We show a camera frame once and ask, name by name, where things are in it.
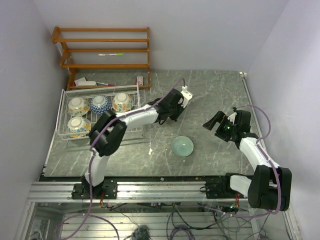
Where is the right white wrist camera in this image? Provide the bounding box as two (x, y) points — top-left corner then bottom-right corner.
(225, 112), (237, 124)

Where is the red patterned blue bowl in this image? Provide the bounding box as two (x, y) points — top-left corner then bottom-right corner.
(90, 95), (112, 115)

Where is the black cable bundle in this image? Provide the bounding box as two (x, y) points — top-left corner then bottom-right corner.
(107, 199), (276, 240)

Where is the white eraser block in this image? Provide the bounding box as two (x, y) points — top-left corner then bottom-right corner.
(77, 81), (97, 87)

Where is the star and leaves bowl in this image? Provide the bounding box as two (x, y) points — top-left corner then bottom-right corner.
(112, 92), (134, 113)

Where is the wooden shelf rack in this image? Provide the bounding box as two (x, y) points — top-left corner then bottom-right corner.
(51, 26), (151, 90)

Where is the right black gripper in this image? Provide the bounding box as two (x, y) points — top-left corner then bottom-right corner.
(203, 110), (238, 142)

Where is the green white pen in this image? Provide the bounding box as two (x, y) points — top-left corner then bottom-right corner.
(98, 53), (124, 57)

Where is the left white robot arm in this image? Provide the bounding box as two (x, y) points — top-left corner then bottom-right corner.
(71, 86), (193, 200)

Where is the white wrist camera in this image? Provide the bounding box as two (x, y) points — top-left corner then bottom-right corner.
(180, 86), (193, 109)
(225, 112), (237, 124)

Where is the aluminium mounting rail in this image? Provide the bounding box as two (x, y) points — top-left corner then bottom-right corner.
(27, 181), (266, 203)

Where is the orange star leaf bowl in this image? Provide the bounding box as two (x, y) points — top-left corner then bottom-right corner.
(68, 97), (90, 117)

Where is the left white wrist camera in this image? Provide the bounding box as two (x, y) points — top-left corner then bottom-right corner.
(180, 86), (193, 109)

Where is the white wire dish rack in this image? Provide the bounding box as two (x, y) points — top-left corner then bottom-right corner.
(55, 85), (141, 141)

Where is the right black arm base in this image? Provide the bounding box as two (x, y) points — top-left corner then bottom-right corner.
(199, 181), (232, 199)

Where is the pink white pen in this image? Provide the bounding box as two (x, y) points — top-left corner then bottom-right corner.
(96, 81), (115, 87)

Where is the small red white box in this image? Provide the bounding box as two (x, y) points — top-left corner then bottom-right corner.
(135, 76), (144, 86)

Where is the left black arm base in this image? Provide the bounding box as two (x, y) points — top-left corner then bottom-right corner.
(71, 179), (118, 200)

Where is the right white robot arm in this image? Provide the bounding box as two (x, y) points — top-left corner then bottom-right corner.
(203, 108), (292, 212)

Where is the orange blue floral bowl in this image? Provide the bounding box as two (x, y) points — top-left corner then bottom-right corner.
(67, 116), (92, 138)

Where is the plain light teal bowl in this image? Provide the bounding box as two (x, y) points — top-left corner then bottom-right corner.
(170, 135), (194, 157)

